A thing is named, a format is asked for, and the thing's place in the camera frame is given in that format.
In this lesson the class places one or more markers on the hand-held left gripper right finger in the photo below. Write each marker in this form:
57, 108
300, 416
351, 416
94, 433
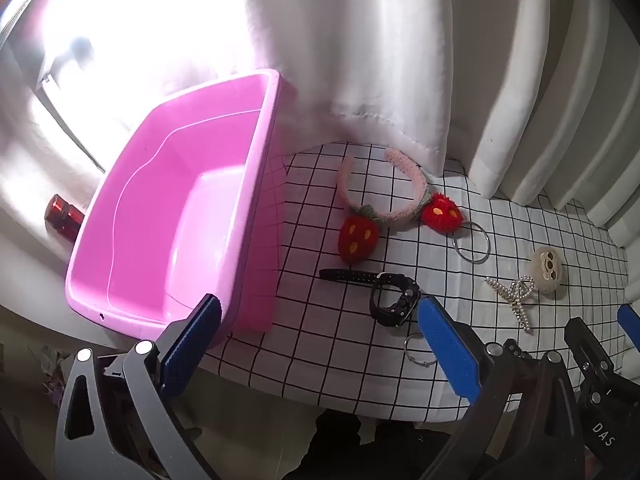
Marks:
445, 345

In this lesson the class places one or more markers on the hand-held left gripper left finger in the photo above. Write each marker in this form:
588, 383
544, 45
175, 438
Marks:
200, 330

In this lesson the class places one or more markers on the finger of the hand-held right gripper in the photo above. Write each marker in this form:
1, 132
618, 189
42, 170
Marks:
587, 355
631, 321

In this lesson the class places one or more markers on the pearl hair claw clip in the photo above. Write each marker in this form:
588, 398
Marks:
515, 295

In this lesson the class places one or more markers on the black wrist watch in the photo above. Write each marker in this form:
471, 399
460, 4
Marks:
350, 275

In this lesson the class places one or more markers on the pink plastic basin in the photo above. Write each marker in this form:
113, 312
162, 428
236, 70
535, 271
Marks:
175, 200

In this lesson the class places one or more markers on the beige round sloth toy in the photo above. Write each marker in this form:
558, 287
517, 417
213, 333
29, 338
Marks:
547, 280

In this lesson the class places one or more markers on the black checked white tablecloth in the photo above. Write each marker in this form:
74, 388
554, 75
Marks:
325, 350

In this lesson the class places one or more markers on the pink strawberry headband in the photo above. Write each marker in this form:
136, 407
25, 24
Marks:
417, 180

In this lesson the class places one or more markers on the red water bottle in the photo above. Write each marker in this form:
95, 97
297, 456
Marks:
62, 216

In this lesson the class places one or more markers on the white desk lamp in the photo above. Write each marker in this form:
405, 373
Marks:
60, 105

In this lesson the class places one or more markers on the white curtain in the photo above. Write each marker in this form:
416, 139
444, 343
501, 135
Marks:
350, 35

